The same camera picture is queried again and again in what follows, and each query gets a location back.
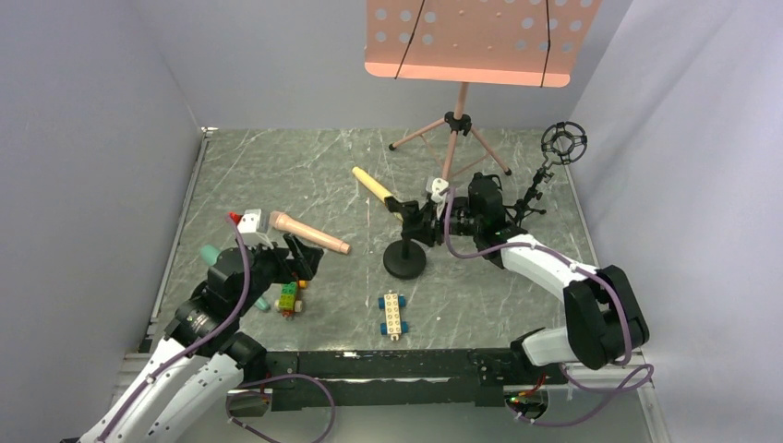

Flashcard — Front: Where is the black round-base mic stand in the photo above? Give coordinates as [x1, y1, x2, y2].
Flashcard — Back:
[382, 210, 427, 280]

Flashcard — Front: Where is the pink toy microphone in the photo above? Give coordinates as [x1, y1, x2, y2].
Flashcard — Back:
[270, 210, 351, 255]

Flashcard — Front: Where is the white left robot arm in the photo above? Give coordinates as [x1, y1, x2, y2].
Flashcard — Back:
[79, 233, 324, 442]

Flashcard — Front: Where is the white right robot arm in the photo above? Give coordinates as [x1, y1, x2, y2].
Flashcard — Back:
[383, 173, 649, 370]

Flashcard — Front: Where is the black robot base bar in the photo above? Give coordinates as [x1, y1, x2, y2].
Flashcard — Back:
[238, 347, 563, 412]

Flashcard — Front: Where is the pink music stand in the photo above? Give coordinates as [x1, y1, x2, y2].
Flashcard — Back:
[365, 0, 602, 180]

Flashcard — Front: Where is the colourful toy brick car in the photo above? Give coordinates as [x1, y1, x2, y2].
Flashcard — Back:
[274, 280, 308, 320]

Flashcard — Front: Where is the yellow toy microphone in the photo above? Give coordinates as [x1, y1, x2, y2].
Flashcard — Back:
[351, 166, 392, 208]

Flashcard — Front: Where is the mint green toy microphone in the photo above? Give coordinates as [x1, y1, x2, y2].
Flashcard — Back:
[199, 245, 271, 312]

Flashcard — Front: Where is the white blue toy brick car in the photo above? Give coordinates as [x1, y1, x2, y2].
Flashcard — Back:
[378, 292, 409, 341]

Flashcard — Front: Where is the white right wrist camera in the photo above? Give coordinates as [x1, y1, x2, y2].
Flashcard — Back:
[425, 177, 450, 205]

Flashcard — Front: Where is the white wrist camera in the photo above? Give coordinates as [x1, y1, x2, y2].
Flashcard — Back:
[425, 177, 450, 205]
[228, 209, 272, 247]

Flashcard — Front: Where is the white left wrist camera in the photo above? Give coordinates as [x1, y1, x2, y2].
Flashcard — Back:
[228, 209, 272, 247]

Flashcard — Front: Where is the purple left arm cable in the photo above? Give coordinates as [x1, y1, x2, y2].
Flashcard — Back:
[91, 213, 337, 443]

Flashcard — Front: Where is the black shock mount stand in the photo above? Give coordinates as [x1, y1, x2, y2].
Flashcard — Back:
[506, 121, 588, 226]

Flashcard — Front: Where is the aluminium frame rail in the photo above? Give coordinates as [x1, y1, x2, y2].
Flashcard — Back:
[72, 122, 205, 437]

